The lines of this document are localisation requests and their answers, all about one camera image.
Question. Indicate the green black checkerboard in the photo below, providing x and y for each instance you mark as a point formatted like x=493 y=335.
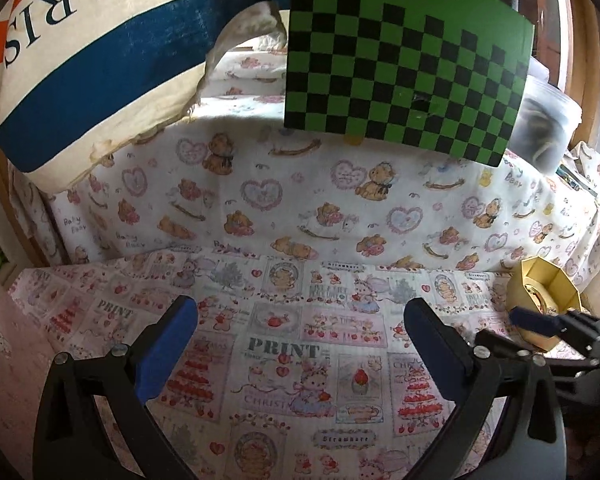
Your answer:
x=442 y=75

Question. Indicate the wooden window frame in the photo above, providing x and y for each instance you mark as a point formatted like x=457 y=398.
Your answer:
x=567 y=43

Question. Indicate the clear plastic tub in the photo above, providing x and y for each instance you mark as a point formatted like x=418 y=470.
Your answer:
x=545 y=123

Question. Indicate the strawberry print cloth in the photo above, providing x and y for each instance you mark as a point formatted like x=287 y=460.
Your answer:
x=296 y=370

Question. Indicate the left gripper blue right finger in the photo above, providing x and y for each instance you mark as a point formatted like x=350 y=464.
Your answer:
x=529 y=440

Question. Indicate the teddy bear print cloth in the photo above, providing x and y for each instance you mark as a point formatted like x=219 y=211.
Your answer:
x=233 y=178

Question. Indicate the striped Paris fabric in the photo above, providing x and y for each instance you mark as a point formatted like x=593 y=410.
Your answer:
x=81 y=78

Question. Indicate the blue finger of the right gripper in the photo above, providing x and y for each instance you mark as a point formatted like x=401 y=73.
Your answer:
x=495 y=348
x=535 y=322

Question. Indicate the gold octagonal box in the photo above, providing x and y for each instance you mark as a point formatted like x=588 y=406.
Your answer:
x=539 y=288

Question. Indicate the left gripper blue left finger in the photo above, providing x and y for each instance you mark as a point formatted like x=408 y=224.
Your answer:
x=69 y=433

